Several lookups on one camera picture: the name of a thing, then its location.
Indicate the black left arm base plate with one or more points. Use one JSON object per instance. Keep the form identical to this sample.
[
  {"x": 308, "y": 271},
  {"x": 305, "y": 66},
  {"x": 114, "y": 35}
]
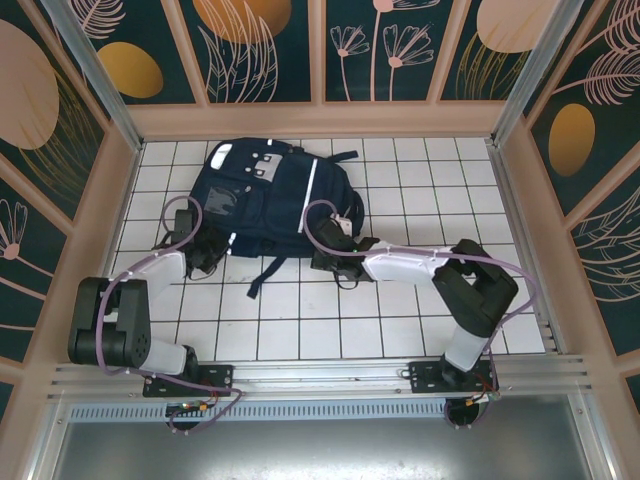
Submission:
[{"x": 220, "y": 377}]

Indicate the aluminium corner post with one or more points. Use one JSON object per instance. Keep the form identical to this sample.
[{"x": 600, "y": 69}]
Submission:
[
  {"x": 530, "y": 75},
  {"x": 100, "y": 85}
]

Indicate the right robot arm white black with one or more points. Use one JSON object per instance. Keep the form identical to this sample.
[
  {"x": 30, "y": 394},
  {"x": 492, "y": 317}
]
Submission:
[{"x": 400, "y": 265}]

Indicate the navy blue backpack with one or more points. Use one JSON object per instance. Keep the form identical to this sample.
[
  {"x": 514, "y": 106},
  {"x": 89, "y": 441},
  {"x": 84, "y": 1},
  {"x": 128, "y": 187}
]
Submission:
[{"x": 280, "y": 200}]

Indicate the aluminium mounting rail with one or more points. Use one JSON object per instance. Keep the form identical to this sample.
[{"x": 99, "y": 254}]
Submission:
[{"x": 320, "y": 375}]

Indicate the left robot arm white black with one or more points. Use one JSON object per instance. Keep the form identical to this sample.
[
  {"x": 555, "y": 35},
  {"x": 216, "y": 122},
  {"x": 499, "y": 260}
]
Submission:
[{"x": 160, "y": 267}]

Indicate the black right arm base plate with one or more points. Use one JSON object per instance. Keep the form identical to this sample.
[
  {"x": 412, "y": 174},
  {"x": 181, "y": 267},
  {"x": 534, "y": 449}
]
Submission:
[{"x": 425, "y": 375}]

